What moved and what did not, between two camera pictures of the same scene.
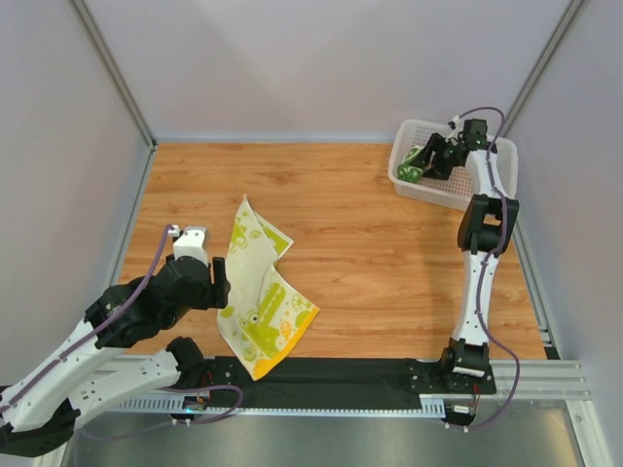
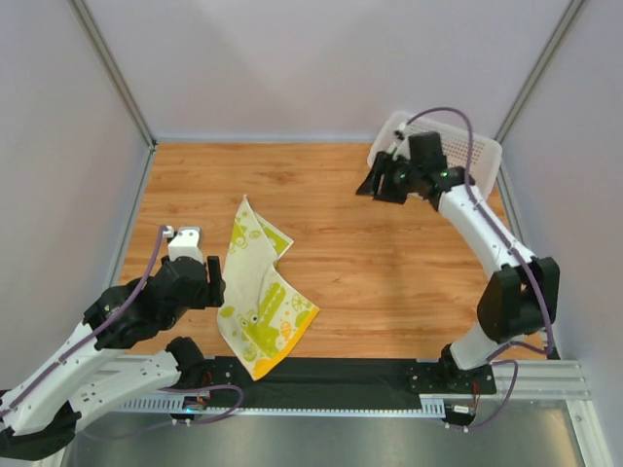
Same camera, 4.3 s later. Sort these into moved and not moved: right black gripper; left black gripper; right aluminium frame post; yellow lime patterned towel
Moved: right black gripper
Not moved: left black gripper; right aluminium frame post; yellow lime patterned towel
